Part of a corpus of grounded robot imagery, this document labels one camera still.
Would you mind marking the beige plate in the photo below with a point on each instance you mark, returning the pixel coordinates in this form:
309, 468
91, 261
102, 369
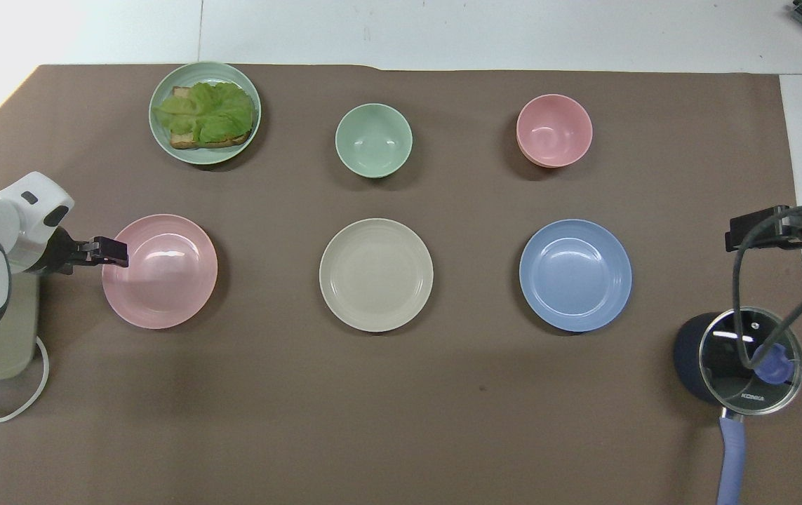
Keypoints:
376, 275

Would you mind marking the blue plate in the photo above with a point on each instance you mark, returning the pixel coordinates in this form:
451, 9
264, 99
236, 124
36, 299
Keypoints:
575, 275

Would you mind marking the glass pot lid, blue knob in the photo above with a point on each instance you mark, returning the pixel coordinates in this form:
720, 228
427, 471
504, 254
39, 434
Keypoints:
723, 372

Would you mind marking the toast slice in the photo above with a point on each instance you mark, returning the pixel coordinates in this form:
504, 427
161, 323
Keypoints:
186, 140

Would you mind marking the green bowl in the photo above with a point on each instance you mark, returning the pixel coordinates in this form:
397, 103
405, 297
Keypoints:
373, 140

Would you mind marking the green plate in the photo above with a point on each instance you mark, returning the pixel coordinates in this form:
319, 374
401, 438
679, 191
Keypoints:
162, 144

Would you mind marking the pink plate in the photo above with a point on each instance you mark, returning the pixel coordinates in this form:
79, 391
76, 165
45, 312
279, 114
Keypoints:
162, 273

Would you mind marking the green lettuce leaf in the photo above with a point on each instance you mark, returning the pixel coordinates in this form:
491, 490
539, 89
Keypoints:
208, 109

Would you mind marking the pink bowl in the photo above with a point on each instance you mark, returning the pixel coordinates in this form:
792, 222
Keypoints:
554, 130

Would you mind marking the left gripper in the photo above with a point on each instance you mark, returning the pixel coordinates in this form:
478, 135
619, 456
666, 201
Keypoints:
60, 251

